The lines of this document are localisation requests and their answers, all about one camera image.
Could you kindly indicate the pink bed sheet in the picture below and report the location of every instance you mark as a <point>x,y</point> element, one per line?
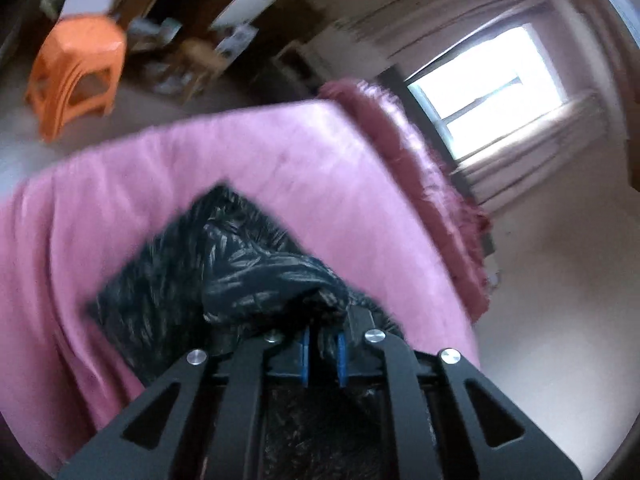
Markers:
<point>100,185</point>

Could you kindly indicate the light curtain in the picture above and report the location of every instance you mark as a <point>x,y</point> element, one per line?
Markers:
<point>450,15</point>
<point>550,145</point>

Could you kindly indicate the window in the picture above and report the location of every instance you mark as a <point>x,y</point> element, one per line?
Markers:
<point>500,75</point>

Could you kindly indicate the black patterned pants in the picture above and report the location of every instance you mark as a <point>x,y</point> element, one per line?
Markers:
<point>200,260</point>

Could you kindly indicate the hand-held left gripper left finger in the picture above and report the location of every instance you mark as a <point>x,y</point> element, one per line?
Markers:
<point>305,360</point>

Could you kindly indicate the orange plastic stool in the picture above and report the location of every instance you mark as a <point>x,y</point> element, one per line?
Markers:
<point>75,60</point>

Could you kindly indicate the white box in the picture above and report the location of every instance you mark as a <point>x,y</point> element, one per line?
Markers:
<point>87,0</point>

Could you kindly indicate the dark pink quilt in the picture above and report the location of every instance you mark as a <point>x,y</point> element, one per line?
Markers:
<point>400,135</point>

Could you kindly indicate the small wooden stool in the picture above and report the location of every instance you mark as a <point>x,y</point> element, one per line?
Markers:
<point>200,60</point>

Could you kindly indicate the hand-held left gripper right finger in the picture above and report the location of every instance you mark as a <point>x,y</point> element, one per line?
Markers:
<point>342,360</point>

